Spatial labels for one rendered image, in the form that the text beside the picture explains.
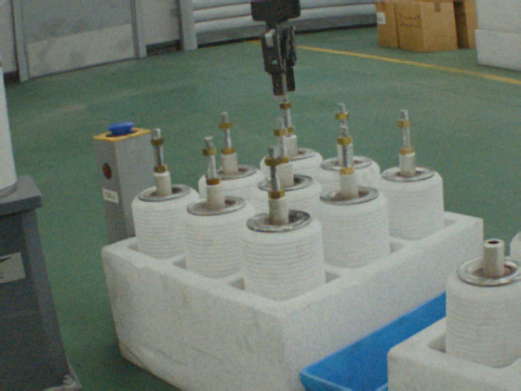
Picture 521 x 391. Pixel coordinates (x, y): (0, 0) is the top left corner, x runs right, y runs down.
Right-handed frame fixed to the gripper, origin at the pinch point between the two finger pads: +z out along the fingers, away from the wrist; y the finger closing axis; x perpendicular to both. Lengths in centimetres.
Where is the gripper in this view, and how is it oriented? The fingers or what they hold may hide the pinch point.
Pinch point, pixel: (284, 87)
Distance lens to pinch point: 129.1
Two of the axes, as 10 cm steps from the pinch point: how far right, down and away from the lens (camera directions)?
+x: 9.7, -0.3, -2.3
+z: 1.0, 9.6, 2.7
